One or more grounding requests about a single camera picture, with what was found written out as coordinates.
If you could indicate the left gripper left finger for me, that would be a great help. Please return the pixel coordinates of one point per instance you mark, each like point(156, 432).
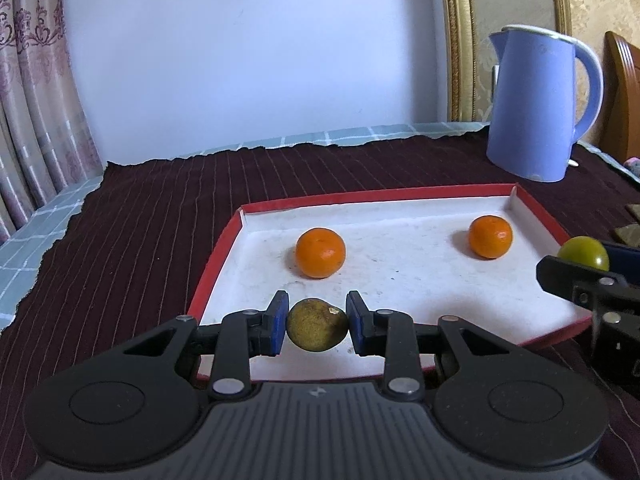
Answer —
point(239, 337)

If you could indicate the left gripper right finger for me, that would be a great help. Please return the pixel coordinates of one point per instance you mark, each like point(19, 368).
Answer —
point(397, 338)

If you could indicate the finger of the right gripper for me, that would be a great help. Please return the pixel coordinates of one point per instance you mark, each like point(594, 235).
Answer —
point(624, 260)
point(589, 288)

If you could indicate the green round fruit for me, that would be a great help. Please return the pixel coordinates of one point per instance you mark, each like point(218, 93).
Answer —
point(586, 251)

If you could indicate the yellow-brown round fruit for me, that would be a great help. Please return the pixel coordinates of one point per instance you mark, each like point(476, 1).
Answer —
point(316, 326)

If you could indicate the left orange tangerine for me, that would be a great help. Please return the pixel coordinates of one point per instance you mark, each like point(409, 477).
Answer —
point(319, 253)

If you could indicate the orange tangerine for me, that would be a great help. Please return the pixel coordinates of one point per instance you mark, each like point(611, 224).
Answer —
point(490, 237)
point(319, 253)

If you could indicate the red shallow box tray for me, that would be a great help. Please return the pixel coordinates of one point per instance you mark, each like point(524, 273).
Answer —
point(407, 250)

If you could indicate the right orange tangerine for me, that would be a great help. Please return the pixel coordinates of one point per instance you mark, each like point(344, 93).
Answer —
point(490, 237)

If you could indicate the brown wooden chair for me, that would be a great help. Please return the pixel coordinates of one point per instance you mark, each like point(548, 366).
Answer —
point(620, 137)

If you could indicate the dark maroon striped cloth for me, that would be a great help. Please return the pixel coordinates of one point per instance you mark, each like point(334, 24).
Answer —
point(133, 257)

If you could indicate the blue electric kettle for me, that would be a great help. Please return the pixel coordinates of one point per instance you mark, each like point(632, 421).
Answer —
point(548, 93)

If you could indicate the pink patterned curtain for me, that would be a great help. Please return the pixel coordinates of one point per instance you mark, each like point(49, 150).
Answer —
point(46, 144)

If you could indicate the gold mirror frame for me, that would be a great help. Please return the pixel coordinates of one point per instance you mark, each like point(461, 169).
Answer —
point(468, 23)

